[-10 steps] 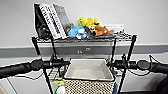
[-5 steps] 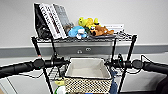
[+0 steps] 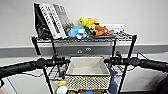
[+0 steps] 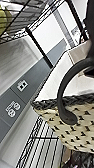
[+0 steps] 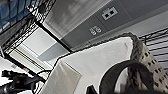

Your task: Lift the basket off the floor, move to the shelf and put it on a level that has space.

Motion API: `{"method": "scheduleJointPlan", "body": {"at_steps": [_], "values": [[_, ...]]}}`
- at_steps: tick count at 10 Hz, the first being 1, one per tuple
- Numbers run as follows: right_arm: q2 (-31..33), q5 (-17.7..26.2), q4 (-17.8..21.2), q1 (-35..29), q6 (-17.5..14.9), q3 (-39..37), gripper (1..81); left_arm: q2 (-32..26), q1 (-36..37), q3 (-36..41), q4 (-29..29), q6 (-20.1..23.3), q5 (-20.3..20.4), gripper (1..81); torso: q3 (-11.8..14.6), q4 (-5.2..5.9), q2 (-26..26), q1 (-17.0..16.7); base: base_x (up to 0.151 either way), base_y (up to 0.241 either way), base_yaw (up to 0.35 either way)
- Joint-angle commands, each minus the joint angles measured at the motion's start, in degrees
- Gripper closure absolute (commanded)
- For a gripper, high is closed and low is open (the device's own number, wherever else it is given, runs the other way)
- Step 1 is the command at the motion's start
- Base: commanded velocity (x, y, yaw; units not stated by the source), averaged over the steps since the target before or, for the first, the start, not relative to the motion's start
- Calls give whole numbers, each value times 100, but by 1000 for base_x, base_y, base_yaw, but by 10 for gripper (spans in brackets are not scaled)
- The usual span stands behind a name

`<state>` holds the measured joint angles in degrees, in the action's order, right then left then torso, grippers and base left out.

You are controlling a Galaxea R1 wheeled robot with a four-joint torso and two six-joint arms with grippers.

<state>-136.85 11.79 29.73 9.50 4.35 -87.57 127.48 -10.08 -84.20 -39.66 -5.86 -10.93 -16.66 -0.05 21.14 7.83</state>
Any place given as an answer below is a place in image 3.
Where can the pale basket with dark spots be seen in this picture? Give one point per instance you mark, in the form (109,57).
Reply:
(86,81)

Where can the yellow bag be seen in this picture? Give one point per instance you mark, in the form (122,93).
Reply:
(60,82)

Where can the large blue plush toy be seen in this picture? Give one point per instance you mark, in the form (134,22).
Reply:
(113,85)

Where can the green bowl with white lid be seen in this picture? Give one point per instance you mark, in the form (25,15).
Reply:
(62,90)

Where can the brown plush toy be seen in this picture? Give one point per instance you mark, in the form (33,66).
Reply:
(101,31)

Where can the grey plush toy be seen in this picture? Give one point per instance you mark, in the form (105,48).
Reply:
(69,28)

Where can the white flat box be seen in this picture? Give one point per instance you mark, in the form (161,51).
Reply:
(115,27)

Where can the small blue box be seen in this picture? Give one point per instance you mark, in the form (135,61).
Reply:
(89,92)

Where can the white box with dark print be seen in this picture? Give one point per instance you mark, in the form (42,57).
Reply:
(53,21)

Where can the black bag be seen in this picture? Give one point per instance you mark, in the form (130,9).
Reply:
(40,23)

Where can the yellow plush toy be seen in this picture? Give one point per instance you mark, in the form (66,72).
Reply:
(87,22)

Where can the grey printed box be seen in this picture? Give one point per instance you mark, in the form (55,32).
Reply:
(62,15)

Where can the grey wall socket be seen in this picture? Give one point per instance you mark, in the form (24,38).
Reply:
(87,49)
(79,51)

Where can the long grey wall band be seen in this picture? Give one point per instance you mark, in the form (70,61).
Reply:
(16,51)

